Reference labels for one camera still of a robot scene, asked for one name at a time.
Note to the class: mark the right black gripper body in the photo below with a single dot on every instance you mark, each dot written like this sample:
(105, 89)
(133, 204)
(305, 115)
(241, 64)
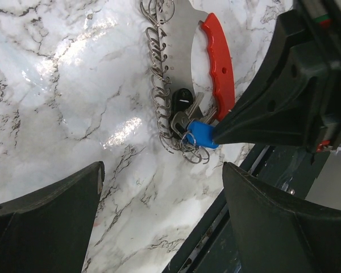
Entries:
(323, 19)

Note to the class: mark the black key tag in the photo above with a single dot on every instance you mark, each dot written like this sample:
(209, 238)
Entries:
(181, 100)

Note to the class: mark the blue key tag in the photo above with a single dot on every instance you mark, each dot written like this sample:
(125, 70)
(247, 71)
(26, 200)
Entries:
(200, 135)

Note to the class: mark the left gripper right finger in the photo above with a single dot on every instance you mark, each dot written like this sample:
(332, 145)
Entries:
(277, 232)

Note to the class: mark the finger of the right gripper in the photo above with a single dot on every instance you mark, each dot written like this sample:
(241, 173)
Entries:
(281, 102)

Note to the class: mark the black mounting base rail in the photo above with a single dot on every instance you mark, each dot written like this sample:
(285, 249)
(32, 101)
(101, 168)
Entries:
(211, 244)

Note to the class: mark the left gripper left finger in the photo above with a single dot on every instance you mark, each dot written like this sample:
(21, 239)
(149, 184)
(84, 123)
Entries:
(48, 230)

